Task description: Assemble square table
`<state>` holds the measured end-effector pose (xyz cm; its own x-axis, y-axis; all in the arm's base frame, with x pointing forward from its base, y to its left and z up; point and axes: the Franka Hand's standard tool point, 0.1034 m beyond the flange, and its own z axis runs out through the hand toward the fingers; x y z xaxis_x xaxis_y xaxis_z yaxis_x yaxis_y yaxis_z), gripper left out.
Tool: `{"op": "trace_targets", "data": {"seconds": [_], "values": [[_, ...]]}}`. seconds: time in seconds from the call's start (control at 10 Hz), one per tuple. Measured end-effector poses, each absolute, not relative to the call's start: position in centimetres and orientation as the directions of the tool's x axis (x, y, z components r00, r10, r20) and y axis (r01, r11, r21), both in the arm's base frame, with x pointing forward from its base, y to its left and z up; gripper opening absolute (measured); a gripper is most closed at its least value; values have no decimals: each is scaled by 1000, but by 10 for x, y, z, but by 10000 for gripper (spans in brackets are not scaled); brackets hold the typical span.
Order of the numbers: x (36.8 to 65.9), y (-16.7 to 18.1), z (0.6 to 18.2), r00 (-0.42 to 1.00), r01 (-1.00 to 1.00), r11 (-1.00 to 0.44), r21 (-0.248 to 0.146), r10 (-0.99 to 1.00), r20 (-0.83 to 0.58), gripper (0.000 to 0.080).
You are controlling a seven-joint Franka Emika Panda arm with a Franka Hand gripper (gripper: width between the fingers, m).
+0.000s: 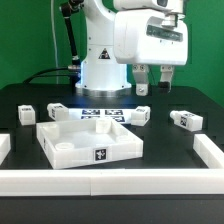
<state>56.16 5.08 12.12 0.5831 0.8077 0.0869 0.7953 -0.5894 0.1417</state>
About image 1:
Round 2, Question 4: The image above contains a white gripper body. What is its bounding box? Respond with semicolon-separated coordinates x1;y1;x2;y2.
114;9;188;65

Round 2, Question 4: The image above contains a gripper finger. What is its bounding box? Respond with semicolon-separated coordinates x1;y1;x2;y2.
132;64;149;96
158;65;174;90

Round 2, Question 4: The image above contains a white square table top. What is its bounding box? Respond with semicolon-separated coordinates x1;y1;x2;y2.
36;118;143;169

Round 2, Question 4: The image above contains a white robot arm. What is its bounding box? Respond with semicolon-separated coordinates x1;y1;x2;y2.
60;0;188;97

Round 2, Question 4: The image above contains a sheet of fiducial markers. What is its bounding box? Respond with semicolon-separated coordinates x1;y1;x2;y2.
69;108;133;124

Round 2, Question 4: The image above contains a grey hanging cable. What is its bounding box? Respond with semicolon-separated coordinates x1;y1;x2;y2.
50;0;60;84

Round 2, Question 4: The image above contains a white right fence wall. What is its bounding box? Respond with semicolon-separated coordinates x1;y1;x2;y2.
193;134;224;169

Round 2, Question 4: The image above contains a white fence wall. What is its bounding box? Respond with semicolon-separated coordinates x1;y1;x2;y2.
0;134;11;165
0;169;224;196
193;134;224;169

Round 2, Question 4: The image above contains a black cable bundle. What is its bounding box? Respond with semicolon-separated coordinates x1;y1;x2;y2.
22;66;82;84

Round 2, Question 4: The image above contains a white front fence wall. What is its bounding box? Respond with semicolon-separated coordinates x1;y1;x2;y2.
0;169;224;196

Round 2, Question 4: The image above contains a white left fence wall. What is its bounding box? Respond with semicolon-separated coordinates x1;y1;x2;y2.
0;134;11;165

